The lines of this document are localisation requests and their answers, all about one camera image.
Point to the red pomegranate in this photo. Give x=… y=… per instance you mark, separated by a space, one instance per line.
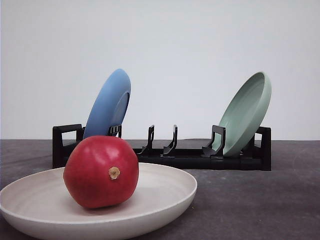
x=101 y=171

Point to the white plate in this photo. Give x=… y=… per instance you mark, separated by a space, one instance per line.
x=39 y=204

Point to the blue plate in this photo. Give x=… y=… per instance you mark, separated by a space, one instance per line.
x=111 y=104

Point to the green plate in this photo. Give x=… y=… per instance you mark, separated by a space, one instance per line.
x=244 y=115

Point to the black plate rack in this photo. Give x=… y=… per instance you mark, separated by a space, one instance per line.
x=256 y=157

